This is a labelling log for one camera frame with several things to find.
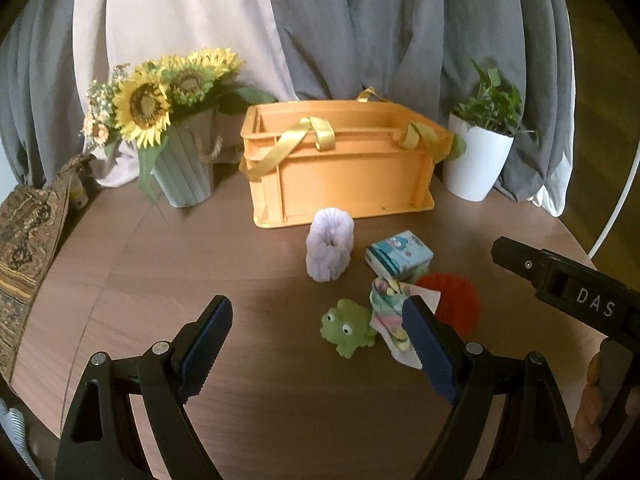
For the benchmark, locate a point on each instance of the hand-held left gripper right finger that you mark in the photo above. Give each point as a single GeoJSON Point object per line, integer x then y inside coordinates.
{"type": "Point", "coordinates": [431, 355]}

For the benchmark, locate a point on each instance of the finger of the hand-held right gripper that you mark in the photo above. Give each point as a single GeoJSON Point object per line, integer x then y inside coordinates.
{"type": "Point", "coordinates": [517, 259]}

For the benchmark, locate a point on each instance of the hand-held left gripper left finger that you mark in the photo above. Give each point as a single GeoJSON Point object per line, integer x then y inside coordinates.
{"type": "Point", "coordinates": [204, 352]}

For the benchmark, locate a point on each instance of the pastel patterned cloth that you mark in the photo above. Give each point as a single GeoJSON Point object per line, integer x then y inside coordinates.
{"type": "Point", "coordinates": [390, 310]}

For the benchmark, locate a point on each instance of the green frog toy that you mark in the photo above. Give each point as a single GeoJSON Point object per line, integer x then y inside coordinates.
{"type": "Point", "coordinates": [347, 330]}

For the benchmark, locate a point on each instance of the blue cartoon tissue pack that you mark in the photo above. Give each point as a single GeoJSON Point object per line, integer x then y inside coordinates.
{"type": "Point", "coordinates": [400, 255]}

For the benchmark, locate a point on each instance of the orange plastic crate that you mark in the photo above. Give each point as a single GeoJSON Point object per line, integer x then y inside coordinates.
{"type": "Point", "coordinates": [350, 180]}

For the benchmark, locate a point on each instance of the person's right hand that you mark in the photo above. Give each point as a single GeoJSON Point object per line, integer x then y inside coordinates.
{"type": "Point", "coordinates": [591, 410]}

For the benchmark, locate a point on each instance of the cream curtain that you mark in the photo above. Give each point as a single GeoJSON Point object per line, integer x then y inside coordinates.
{"type": "Point", "coordinates": [552, 190]}
{"type": "Point", "coordinates": [190, 20]}

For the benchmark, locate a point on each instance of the white curved tube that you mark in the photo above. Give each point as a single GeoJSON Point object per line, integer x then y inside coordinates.
{"type": "Point", "coordinates": [617, 205]}

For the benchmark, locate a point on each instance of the white plant pot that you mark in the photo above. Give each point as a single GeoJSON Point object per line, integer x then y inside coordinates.
{"type": "Point", "coordinates": [475, 160]}

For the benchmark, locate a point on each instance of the green leafy plant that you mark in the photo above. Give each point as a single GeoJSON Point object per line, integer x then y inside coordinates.
{"type": "Point", "coordinates": [492, 105]}

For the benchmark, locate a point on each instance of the grey ribbed vase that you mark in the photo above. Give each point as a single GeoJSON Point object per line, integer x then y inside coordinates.
{"type": "Point", "coordinates": [186, 170]}

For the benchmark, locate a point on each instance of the brown patterned cushion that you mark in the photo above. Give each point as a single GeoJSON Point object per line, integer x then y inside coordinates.
{"type": "Point", "coordinates": [27, 250]}

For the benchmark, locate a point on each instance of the white ribbed object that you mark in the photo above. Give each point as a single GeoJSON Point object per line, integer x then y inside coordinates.
{"type": "Point", "coordinates": [11, 430]}

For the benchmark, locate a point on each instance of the sunflower bouquet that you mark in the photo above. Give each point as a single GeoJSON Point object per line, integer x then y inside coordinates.
{"type": "Point", "coordinates": [142, 105]}

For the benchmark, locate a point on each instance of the grey curtain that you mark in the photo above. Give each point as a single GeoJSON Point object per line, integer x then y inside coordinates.
{"type": "Point", "coordinates": [40, 105]}
{"type": "Point", "coordinates": [400, 25]}

